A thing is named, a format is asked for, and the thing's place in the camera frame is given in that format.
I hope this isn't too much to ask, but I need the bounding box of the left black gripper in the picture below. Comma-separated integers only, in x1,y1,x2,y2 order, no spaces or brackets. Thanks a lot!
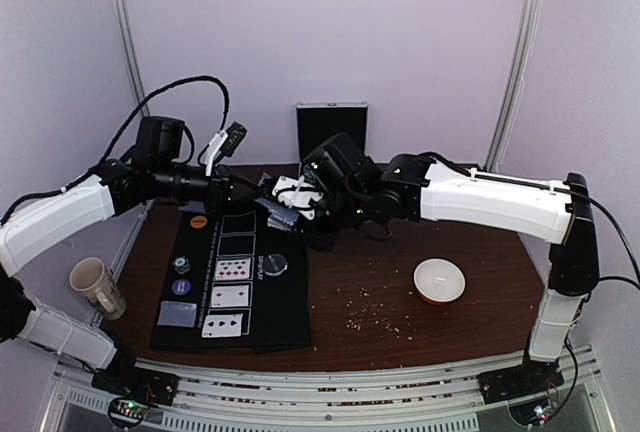
152,160,263,215

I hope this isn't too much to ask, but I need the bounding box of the deck of grey cards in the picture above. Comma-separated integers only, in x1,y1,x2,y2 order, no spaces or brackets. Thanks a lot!
267,204,300,231

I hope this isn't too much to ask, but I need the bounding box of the orange big blind button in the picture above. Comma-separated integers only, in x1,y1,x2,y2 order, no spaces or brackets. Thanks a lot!
190,215,208,230

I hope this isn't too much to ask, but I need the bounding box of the ten of diamonds card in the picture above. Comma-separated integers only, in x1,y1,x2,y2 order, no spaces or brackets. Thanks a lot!
214,258,253,281

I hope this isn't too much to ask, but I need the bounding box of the black poker mat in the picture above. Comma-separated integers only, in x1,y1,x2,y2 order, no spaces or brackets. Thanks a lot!
149,204,310,352

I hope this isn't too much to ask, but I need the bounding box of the two of diamonds card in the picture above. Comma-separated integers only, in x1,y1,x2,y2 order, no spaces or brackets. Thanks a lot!
210,284,251,309

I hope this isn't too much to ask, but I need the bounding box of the purple small blind button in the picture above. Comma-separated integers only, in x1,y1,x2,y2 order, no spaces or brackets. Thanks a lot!
171,278,192,297

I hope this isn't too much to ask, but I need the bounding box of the three of spades card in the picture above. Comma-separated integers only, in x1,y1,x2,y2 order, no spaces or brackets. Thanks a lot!
201,311,248,339

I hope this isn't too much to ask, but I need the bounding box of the grey playing card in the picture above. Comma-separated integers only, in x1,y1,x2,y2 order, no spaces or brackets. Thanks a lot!
156,301,198,328

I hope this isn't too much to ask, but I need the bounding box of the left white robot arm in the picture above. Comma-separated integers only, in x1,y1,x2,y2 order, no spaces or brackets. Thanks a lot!
1,117,247,396

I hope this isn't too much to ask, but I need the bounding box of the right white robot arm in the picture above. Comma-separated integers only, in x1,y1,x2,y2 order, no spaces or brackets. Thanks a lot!
271,133,600,394

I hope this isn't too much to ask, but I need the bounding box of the aluminium poker case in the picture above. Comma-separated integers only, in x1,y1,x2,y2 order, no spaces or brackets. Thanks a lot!
295,101,369,160

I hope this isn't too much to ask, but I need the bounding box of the white and orange bowl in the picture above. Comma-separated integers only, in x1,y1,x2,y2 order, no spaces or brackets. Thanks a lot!
413,258,466,305

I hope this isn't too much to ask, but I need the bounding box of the beige mug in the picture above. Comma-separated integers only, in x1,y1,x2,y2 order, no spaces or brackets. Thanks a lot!
68,257,126,321

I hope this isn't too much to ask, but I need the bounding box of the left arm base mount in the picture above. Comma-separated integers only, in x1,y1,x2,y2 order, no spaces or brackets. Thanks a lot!
85,367,179,430

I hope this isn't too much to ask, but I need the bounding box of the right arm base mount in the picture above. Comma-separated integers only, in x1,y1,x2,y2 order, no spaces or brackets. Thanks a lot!
478,365,565,428

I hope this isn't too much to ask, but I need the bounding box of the left aluminium frame post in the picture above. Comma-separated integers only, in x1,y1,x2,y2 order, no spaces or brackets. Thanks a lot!
112,0,147,106

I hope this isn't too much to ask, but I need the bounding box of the aluminium frame post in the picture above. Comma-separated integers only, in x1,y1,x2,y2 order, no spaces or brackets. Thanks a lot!
484,0,541,172
112,0,147,106

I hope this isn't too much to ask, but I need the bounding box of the right aluminium frame post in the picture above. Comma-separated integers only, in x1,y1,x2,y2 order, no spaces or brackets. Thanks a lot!
484,0,541,172

